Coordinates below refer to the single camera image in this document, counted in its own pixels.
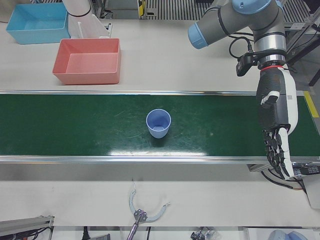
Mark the green belt conveyor aluminium frame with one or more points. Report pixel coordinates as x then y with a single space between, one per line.
75 125

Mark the pink plastic box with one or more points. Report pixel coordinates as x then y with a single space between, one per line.
87 65

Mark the white column mount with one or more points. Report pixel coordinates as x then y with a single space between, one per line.
82 25

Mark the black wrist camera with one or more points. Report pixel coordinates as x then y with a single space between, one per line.
242 66

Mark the yellow black post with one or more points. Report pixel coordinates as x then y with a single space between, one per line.
141 8

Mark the white corner bracket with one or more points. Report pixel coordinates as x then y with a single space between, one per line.
109 28

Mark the blue plastic box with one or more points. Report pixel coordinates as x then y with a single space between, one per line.
37 27

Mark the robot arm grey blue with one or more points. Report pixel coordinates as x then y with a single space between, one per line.
237 22

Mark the light blue headphones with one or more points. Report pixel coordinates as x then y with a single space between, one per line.
277 236

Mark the metal rod with arc bracket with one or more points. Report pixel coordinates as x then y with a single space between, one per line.
140 216

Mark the aluminium profile post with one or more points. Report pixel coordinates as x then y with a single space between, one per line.
25 223

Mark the dark grey finned box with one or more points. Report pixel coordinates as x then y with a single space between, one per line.
102 237

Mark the light blue plastic cup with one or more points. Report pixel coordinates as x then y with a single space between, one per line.
158 122

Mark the black tripod stand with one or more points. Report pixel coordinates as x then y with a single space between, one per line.
315 76

